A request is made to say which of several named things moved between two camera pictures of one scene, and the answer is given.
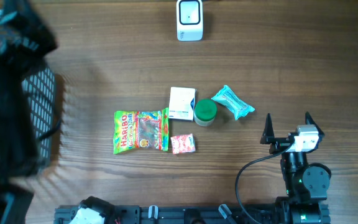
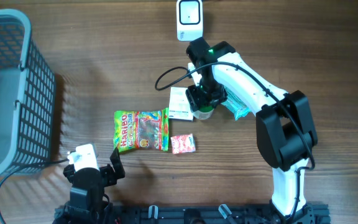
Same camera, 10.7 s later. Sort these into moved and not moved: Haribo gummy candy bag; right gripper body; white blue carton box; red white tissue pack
Moved: right gripper body
Not moved: white blue carton box; Haribo gummy candy bag; red white tissue pack
